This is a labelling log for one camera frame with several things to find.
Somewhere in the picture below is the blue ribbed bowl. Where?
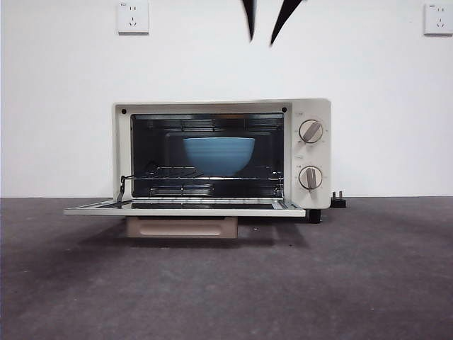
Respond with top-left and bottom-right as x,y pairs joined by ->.
182,137 -> 256,177

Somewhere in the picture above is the glass oven door with handle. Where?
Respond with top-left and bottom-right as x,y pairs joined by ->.
63,198 -> 306,239

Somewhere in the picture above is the cream Toshiba toaster oven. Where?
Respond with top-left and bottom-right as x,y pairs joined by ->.
63,98 -> 333,239

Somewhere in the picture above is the cream round oven knob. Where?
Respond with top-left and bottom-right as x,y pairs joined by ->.
299,119 -> 325,145
298,165 -> 323,194

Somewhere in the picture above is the white wall socket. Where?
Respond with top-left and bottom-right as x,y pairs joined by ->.
117,0 -> 150,35
424,3 -> 453,36

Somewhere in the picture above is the metal wire heater guard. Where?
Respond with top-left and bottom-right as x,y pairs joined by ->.
150,183 -> 285,198
145,118 -> 285,132

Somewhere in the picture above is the metal wire oven rack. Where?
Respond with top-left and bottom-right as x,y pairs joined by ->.
148,165 -> 286,181

